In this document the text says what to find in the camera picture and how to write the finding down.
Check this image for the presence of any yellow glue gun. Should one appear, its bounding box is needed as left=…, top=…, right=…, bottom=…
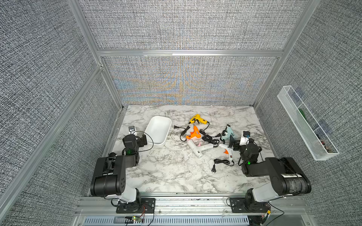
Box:
left=174, top=114, right=210, bottom=142

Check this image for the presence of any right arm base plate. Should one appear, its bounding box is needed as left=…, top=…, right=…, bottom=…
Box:
left=229, top=198, right=269, bottom=213

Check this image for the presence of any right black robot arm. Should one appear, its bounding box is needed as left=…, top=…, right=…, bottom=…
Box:
left=229, top=131, right=312, bottom=213

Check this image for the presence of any white wire wall basket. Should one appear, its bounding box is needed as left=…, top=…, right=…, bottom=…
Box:
left=277, top=85, right=339, bottom=161

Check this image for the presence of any teal glue gun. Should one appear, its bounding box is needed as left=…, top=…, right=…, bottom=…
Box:
left=220, top=124, right=236, bottom=144

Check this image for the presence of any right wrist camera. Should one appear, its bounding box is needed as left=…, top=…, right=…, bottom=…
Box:
left=239, top=131, right=250, bottom=146

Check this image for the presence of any white plastic storage box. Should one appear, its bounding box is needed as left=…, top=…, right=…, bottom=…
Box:
left=145, top=116, right=172, bottom=148

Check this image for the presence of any white orange glue gun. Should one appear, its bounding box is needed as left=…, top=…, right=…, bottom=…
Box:
left=211, top=144, right=235, bottom=172

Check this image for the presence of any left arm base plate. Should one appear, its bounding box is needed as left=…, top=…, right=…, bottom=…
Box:
left=116, top=198, right=156, bottom=214

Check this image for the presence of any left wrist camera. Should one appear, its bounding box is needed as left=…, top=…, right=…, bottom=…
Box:
left=128, top=126, right=136, bottom=134

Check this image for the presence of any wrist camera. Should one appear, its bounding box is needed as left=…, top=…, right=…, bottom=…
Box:
left=239, top=131, right=250, bottom=146
left=128, top=126, right=136, bottom=134

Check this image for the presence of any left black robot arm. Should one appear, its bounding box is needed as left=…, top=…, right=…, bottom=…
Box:
left=90, top=134, right=148, bottom=204

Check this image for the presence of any white pink glue gun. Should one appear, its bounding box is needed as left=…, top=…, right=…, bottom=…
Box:
left=187, top=140, right=214, bottom=158

